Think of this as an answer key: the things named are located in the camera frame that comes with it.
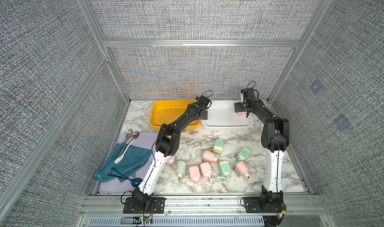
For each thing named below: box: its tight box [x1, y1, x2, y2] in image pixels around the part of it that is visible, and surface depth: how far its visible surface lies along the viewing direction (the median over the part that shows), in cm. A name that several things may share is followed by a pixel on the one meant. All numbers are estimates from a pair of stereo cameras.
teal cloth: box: [94, 142, 151, 183], surface depth 87 cm
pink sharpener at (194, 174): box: [189, 166, 201, 188], surface depth 79 cm
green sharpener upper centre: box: [213, 139, 224, 155], surface depth 89 cm
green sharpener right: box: [236, 147, 251, 162], surface depth 86 cm
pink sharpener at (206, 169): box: [200, 162, 212, 178], surface depth 80 cm
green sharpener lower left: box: [176, 161, 187, 182], surface depth 80 cm
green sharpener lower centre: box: [219, 161, 232, 183], surface depth 81 cm
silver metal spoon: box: [117, 129, 133, 158], surface depth 99 cm
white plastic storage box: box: [201, 100, 254, 130], surface depth 108 cm
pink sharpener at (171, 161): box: [167, 155, 176, 167], surface depth 83 cm
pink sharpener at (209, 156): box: [202, 150, 218, 163], surface depth 84 cm
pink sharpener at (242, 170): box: [234, 161, 250, 183], surface depth 80 cm
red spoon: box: [130, 131, 140, 142], surface depth 99 cm
